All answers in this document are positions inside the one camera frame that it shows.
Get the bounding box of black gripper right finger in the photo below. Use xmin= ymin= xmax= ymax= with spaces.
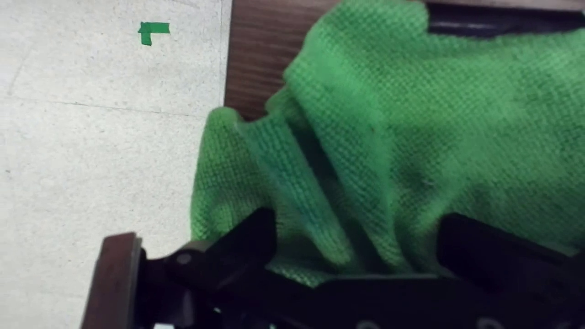
xmin=437 ymin=210 xmax=585 ymax=293

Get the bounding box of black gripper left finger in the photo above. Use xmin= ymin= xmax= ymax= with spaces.
xmin=145 ymin=207 xmax=280 ymax=295

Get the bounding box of green microfibre cloth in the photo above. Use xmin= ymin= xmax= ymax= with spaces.
xmin=189 ymin=0 xmax=585 ymax=289

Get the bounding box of green floor tape mark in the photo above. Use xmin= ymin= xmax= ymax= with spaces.
xmin=137 ymin=20 xmax=172 ymax=48

